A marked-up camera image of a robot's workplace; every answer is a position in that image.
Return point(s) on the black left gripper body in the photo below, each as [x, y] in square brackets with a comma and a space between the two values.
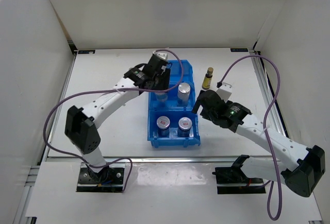
[161, 82]

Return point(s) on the blue plastic divided bin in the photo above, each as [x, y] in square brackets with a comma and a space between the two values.
[174, 111]

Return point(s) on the white blue tall jar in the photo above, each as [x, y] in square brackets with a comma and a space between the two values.
[183, 93]
[162, 97]

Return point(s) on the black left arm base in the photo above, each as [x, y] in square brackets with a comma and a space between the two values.
[107, 180]

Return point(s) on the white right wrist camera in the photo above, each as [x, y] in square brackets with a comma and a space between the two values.
[224, 90]

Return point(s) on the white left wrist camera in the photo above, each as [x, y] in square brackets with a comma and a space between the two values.
[162, 55]

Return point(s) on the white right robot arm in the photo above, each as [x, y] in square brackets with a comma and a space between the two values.
[300, 168]

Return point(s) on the short silver-lid jar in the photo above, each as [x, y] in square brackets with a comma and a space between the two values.
[163, 126]

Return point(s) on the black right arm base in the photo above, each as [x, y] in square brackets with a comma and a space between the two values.
[232, 181]

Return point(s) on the front aluminium frame rail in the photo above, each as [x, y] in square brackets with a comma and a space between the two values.
[183, 159]

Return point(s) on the brown yellow-label bottle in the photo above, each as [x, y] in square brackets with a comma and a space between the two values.
[207, 79]

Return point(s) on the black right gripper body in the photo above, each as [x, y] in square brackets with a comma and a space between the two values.
[207, 115]

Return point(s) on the short red-label jar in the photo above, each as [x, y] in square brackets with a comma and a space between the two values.
[184, 127]

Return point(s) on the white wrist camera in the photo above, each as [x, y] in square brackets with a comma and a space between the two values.
[224, 90]
[162, 55]

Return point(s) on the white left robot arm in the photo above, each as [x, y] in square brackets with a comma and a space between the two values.
[82, 124]

